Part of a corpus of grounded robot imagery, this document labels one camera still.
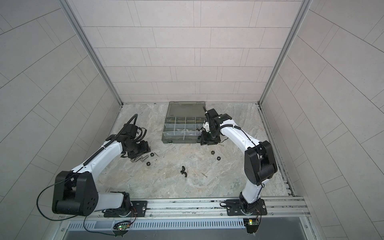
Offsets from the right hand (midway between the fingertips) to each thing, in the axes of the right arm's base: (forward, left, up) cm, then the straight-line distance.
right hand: (203, 143), depth 84 cm
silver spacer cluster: (-3, +36, -7) cm, 37 cm away
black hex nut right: (-5, -9, -10) cm, 14 cm away
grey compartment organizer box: (+25, +13, -8) cm, 29 cm away
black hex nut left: (-6, +32, -9) cm, 34 cm away
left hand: (0, +30, -3) cm, 31 cm away
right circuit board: (-38, -20, -11) cm, 44 cm away
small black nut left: (-1, +31, -8) cm, 32 cm away
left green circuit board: (-36, +38, -6) cm, 52 cm away
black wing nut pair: (-12, +12, -9) cm, 19 cm away
